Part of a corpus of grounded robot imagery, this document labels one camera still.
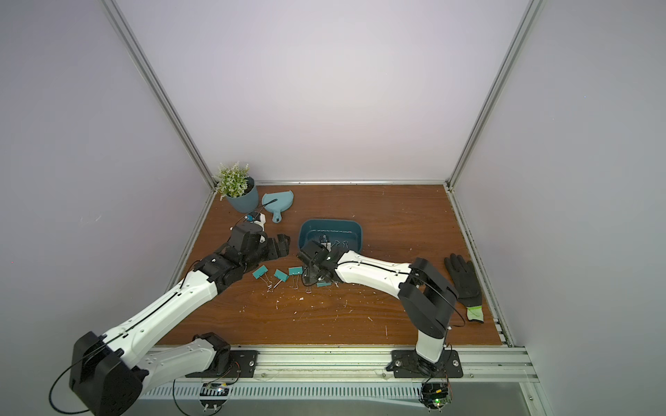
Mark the aluminium front rail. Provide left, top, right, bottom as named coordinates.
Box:
left=129, top=345, right=539, bottom=385

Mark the teal plastic storage box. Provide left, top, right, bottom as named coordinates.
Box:
left=298, top=218, right=364, bottom=253

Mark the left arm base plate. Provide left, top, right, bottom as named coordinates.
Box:
left=187, top=349, right=258, bottom=379

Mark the teal plastic dustpan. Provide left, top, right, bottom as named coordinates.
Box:
left=261, top=191, right=294, bottom=224

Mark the black work glove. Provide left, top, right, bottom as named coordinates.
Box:
left=444, top=254, right=485, bottom=323

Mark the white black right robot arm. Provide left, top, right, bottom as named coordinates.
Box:
left=298, top=241, right=458, bottom=365

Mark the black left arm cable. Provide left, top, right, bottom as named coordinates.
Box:
left=48, top=358, right=92, bottom=416

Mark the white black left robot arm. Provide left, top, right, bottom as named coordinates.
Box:
left=69, top=222, right=291, bottom=415

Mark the left circuit board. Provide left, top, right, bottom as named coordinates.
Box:
left=199, top=382, right=231, bottom=414

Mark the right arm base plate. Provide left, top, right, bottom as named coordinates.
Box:
left=385, top=349, right=464, bottom=379

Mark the potted green plant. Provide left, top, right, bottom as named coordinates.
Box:
left=215, top=162, right=259, bottom=213

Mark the circuit board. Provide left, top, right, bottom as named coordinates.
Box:
left=199, top=382, right=231, bottom=414
left=419, top=382, right=452, bottom=411

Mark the right circuit board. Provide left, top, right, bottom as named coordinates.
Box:
left=419, top=382, right=452, bottom=411

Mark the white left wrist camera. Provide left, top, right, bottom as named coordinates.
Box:
left=246, top=211, right=266, bottom=230

